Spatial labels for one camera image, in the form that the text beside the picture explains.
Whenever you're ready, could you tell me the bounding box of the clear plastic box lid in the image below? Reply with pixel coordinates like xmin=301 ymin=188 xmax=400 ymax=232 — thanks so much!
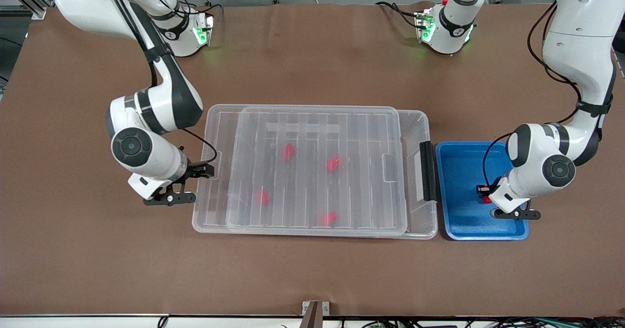
xmin=191 ymin=104 xmax=409 ymax=236

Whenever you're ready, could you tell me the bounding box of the clear plastic storage box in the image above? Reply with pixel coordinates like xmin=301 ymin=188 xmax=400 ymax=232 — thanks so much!
xmin=226 ymin=106 xmax=438 ymax=241

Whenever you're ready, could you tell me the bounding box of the blue plastic tray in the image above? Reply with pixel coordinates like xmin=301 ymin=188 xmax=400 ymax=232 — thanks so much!
xmin=435 ymin=141 xmax=530 ymax=242

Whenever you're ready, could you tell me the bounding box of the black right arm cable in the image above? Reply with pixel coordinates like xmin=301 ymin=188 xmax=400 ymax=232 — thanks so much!
xmin=100 ymin=0 xmax=218 ymax=165

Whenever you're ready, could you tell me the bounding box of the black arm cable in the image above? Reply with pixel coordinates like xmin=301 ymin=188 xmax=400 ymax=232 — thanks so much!
xmin=100 ymin=0 xmax=218 ymax=165
xmin=482 ymin=2 xmax=584 ymax=189

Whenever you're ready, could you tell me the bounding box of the black box handle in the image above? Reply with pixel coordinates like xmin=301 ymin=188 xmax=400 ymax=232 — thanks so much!
xmin=422 ymin=141 xmax=437 ymax=202

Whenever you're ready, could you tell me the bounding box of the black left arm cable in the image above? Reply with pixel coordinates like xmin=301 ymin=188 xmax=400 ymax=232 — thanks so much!
xmin=482 ymin=2 xmax=584 ymax=189

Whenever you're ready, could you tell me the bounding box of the black base cable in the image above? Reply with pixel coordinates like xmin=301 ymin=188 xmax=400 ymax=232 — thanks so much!
xmin=375 ymin=1 xmax=420 ymax=28
xmin=183 ymin=0 xmax=224 ymax=12

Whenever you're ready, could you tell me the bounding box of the silver metal bracket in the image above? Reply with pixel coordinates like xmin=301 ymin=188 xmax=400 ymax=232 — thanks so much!
xmin=302 ymin=301 xmax=331 ymax=316

